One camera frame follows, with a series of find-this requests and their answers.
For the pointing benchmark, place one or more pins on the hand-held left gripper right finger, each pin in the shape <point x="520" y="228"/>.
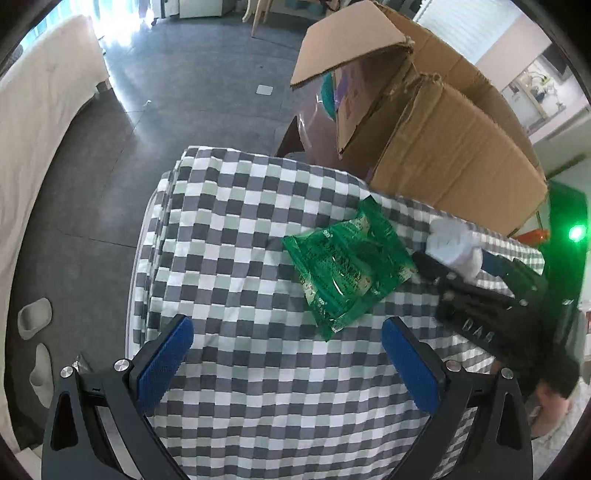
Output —
<point x="411" y="364"/>

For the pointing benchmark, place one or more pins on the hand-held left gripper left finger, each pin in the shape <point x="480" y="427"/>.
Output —
<point x="166" y="355"/>

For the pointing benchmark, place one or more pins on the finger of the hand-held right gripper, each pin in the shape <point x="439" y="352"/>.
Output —
<point x="480" y="318"/>
<point x="491" y="264"/>

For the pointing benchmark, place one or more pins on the large cardboard box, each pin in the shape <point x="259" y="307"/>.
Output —
<point x="461" y="157"/>

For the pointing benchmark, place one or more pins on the green snack packet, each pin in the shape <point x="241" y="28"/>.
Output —
<point x="346" y="267"/>

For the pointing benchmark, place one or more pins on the orange object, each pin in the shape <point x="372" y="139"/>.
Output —
<point x="533" y="235"/>

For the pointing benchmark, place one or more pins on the person's leg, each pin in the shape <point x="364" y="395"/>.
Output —
<point x="551" y="410"/>

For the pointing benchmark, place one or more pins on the grey green checked tablecloth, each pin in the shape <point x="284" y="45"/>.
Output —
<point x="258" y="230"/>

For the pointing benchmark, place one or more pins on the teal cloth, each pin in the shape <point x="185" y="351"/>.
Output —
<point x="328" y="94"/>

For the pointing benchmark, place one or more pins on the white bed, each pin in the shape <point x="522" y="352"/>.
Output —
<point x="41" y="115"/>

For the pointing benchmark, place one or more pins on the white paper scrap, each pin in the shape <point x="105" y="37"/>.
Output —
<point x="265" y="90"/>

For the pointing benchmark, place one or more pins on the beige chair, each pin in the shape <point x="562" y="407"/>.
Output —
<point x="255" y="18"/>

